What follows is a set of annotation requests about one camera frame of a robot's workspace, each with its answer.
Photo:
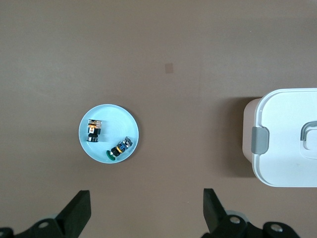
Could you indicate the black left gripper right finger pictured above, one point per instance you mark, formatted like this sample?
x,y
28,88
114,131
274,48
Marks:
x,y
213,213

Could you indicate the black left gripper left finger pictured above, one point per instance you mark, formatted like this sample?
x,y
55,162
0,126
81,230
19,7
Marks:
x,y
74,215

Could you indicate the orange push-button switch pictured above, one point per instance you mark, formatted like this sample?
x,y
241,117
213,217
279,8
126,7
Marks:
x,y
93,130

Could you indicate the white lidded container grey latches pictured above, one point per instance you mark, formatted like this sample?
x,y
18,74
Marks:
x,y
284,138

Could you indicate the light blue round plate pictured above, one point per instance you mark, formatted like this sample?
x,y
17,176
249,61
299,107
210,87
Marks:
x,y
111,116

